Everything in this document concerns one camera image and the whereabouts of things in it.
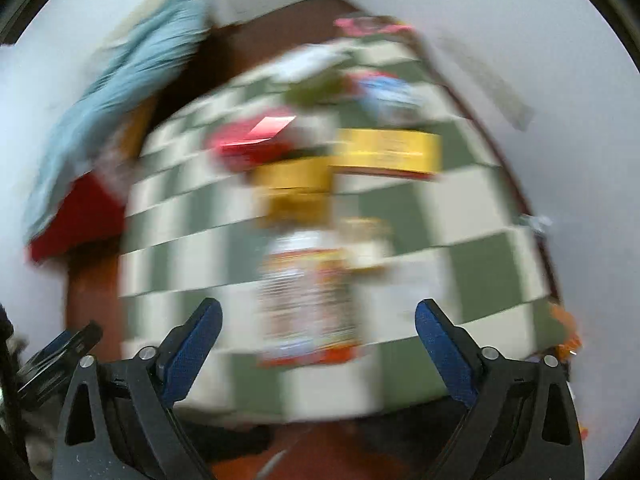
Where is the red soda can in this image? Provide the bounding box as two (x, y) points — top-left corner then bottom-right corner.
(205, 106), (299, 174)

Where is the blue white milk carton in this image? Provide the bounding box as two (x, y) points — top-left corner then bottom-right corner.
(349, 70), (424, 127)

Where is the orange noodle packet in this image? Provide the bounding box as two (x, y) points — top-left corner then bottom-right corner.
(259, 229), (361, 366)

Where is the bread piece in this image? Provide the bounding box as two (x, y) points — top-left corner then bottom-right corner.
(338, 217), (393, 273)

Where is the red bed base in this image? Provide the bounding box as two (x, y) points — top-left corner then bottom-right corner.
(27, 171), (125, 263)

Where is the white plastic bottle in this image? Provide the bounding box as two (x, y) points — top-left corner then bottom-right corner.
(518, 214), (552, 237)

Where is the yellow snack pouch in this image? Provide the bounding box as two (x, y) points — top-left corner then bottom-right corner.
(252, 156), (333, 228)

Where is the green white checkered tablecloth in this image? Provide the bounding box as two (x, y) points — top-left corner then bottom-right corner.
(118, 34), (572, 424)

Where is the yellow flat box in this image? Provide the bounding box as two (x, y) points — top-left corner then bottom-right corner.
(331, 128), (442, 180)

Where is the green white carton box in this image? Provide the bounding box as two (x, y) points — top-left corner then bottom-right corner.
(270, 44), (349, 108)

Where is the light blue duvet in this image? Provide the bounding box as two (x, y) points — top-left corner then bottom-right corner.
(23, 0), (209, 243)

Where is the pink plush toy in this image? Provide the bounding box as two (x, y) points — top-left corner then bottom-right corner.
(333, 13), (414, 37)

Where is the wall switch panel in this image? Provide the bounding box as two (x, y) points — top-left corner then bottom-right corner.
(440, 36), (534, 131)

